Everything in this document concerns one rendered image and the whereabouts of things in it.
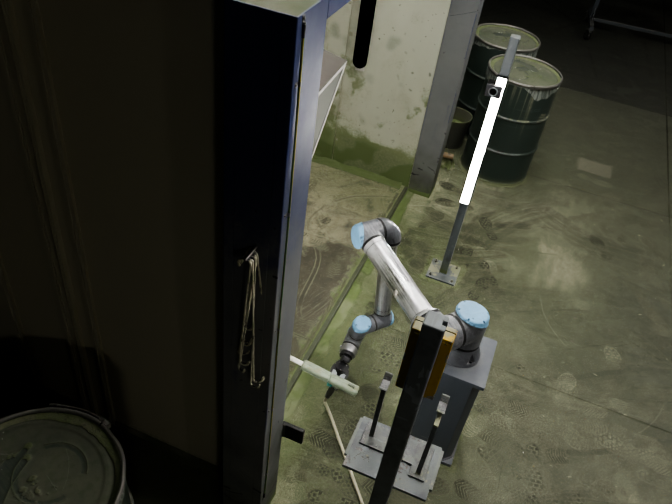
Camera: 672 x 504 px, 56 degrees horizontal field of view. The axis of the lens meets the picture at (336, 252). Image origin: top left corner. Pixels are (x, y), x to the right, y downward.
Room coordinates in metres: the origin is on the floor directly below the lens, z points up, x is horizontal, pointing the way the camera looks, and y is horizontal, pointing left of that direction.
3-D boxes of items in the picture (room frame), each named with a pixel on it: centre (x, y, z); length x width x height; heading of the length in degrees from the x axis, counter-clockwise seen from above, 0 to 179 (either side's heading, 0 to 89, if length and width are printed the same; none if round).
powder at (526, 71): (4.72, -1.22, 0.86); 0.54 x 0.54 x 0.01
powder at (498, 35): (5.36, -1.14, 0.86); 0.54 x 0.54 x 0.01
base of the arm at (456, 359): (1.97, -0.62, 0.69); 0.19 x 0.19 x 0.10
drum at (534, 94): (4.71, -1.22, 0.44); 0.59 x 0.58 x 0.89; 178
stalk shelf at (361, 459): (1.29, -0.32, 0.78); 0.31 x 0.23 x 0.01; 74
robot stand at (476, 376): (1.97, -0.62, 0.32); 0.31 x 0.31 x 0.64; 74
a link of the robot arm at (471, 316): (1.97, -0.62, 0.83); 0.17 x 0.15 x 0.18; 126
